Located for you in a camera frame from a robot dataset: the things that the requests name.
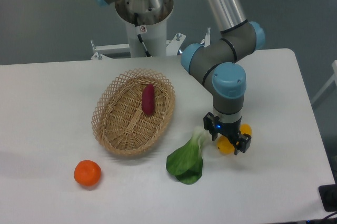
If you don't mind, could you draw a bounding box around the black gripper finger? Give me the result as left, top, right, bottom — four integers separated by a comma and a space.
203, 112, 218, 141
232, 132, 251, 155

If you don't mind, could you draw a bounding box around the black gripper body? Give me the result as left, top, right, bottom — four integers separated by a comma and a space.
210, 115, 243, 145

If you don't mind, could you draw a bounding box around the yellow mango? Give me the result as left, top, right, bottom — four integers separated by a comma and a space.
216, 124, 252, 154

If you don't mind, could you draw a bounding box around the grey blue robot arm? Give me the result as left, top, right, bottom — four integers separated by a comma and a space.
96, 0, 265, 153

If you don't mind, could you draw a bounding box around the green bok choy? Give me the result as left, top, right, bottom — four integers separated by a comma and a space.
166, 126, 208, 185

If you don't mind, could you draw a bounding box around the purple sweet potato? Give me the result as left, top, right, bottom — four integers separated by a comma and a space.
142, 84, 155, 115

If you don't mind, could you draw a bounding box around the woven wicker basket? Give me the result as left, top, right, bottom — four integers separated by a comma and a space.
92, 69, 175, 156

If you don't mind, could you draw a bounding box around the black device at table edge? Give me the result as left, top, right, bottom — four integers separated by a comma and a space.
318, 184, 336, 212

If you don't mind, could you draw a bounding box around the orange tangerine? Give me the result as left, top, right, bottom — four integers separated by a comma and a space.
74, 160, 102, 187

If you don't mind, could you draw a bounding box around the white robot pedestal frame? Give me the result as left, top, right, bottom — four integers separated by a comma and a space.
90, 20, 213, 60

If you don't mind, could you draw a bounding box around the white frame at right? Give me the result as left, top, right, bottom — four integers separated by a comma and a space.
311, 60, 336, 108

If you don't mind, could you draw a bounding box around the black cable on pedestal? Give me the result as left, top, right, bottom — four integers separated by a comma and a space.
134, 13, 152, 57

